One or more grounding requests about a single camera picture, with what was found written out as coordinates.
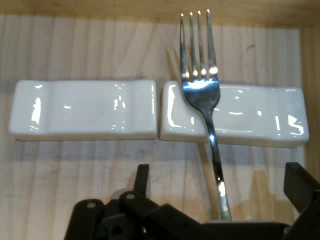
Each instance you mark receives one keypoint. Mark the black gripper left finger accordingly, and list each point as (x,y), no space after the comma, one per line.
(140,212)

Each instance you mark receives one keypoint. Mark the silver metal fork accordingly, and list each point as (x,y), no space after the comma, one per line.
(200,92)

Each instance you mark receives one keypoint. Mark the white ceramic cutlery rest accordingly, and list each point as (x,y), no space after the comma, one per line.
(250,115)
(82,110)

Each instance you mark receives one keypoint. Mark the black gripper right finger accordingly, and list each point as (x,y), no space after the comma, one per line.
(302,190)

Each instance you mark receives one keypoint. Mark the light wooden drawer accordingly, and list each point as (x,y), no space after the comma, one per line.
(75,45)

